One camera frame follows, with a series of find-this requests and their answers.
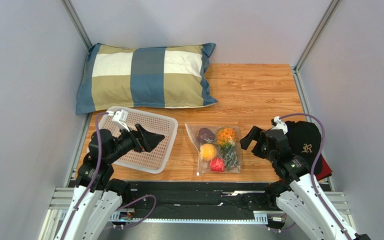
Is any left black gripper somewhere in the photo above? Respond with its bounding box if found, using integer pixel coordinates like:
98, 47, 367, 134
106, 123, 165, 164

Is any clear zip top bag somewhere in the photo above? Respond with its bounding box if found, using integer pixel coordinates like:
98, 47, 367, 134
185, 124, 243, 177

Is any fake red strawberry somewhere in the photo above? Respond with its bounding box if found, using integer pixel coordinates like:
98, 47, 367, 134
209, 157, 226, 173

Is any fake orange fruit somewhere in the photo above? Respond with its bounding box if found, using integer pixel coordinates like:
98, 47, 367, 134
199, 143, 219, 162

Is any fake purple plum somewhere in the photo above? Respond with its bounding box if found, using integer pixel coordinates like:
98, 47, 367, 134
196, 127, 216, 145

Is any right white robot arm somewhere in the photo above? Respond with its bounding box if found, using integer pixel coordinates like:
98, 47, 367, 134
240, 126, 370, 240

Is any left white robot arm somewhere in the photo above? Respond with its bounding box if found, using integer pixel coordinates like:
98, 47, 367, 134
54, 124, 165, 240

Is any fake orange pineapple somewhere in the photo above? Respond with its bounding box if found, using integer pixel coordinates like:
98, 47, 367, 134
215, 126, 238, 148

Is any white perforated plastic basket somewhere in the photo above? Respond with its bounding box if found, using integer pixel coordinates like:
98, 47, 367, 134
107, 106, 178, 174

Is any black embroidered cap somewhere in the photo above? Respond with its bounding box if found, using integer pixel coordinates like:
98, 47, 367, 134
285, 121, 322, 168

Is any blue beige checked pillow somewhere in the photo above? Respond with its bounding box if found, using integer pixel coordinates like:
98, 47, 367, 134
75, 42, 217, 115

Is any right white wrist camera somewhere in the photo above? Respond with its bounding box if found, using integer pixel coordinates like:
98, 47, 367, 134
271, 116, 288, 135

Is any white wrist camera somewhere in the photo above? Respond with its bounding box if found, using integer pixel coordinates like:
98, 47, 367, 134
111, 109, 131, 132
271, 116, 288, 135

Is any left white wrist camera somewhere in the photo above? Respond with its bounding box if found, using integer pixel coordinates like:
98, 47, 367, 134
111, 109, 131, 132

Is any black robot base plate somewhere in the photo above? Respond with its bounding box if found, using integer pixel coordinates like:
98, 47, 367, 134
117, 181, 280, 221

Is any white slotted cable duct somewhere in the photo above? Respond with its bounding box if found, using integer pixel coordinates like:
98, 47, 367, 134
58, 209, 269, 225

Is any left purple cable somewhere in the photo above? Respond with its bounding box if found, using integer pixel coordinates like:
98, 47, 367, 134
60, 111, 157, 240

